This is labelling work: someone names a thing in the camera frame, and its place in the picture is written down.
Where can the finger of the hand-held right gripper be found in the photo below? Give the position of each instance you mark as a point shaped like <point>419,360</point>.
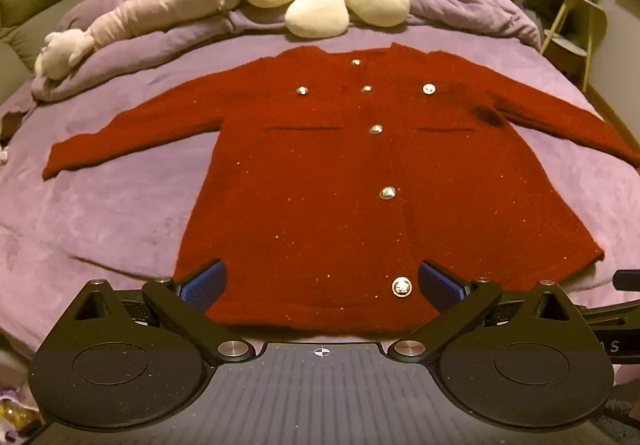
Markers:
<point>627,279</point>

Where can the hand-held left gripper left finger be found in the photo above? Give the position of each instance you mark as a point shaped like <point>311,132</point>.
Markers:
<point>202,284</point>

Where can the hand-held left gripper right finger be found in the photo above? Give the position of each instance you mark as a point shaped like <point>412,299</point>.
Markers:
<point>441,286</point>

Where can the red buttoned cardigan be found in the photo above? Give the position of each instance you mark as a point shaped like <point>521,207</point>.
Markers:
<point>320,185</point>

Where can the purple bed sheet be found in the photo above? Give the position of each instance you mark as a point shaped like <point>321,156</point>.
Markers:
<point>110,210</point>

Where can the yellow side table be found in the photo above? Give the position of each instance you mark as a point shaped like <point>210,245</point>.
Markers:
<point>575,30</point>

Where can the pale pink plush toy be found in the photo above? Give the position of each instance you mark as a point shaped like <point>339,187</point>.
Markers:
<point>145,17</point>

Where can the purple duvet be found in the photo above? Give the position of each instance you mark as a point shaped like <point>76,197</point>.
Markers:
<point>450,0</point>

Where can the green padded headboard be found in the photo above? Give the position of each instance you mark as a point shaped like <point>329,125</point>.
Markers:
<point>35,10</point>

